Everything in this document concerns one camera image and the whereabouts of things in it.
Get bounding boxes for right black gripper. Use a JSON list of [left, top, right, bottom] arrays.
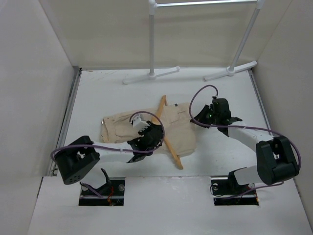
[[190, 105, 220, 129]]

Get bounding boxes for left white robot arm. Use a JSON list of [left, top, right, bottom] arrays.
[[50, 121, 165, 198]]

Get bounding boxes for wooden clothes hanger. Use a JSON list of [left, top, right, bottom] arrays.
[[155, 95, 183, 170]]

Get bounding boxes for white metal clothes rack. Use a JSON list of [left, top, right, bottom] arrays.
[[122, 0, 265, 85]]

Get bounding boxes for beige trousers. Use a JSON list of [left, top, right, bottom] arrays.
[[99, 101, 198, 157]]

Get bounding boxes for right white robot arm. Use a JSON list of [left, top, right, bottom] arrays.
[[191, 97, 300, 195]]

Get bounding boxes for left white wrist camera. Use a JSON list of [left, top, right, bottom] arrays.
[[132, 115, 149, 132]]

